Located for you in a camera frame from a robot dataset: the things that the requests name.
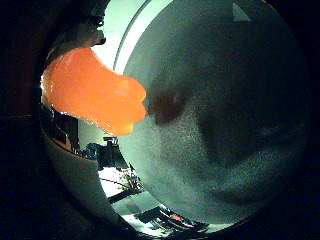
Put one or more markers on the orange plastic bottle green cap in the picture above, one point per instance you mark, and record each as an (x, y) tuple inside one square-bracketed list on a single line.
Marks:
[(95, 91)]

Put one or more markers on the red office chair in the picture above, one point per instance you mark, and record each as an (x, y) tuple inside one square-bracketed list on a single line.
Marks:
[(176, 218)]

